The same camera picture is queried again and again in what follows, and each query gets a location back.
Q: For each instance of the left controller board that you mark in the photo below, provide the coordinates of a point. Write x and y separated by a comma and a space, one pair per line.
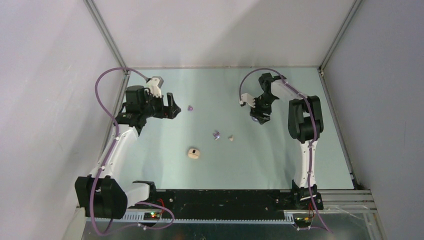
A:
152, 216

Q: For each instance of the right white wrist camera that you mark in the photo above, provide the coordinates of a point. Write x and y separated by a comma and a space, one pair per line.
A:
247, 99

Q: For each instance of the right controller board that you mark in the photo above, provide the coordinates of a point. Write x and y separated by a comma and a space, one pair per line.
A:
303, 220

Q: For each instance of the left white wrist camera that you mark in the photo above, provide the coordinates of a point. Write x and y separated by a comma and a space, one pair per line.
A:
154, 85

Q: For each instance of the beige earbud charging case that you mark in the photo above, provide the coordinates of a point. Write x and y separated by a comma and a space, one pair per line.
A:
193, 153

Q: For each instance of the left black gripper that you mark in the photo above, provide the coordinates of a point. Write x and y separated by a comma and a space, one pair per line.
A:
164, 112

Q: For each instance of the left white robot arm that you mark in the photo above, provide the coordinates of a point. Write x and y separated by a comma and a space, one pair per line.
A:
102, 193

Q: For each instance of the aluminium frame rail front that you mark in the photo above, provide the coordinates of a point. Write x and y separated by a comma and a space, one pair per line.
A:
334, 201

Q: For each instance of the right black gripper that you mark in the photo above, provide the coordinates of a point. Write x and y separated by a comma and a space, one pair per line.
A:
257, 113

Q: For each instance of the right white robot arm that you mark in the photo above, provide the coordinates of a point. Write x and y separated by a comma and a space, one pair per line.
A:
304, 123

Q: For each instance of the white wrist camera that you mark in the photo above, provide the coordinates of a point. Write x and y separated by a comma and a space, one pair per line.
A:
247, 99
154, 85

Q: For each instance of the controller board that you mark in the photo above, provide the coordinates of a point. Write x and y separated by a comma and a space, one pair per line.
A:
152, 216
303, 220

